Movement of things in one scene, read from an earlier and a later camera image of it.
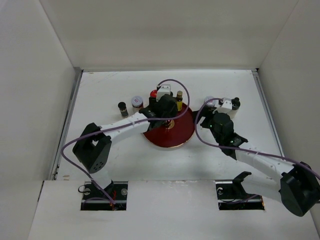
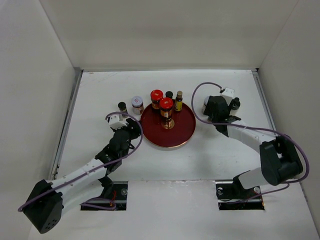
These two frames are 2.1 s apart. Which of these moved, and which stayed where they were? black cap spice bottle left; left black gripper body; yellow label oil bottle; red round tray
Moved: left black gripper body
Stayed: yellow label oil bottle; black cap spice bottle left; red round tray
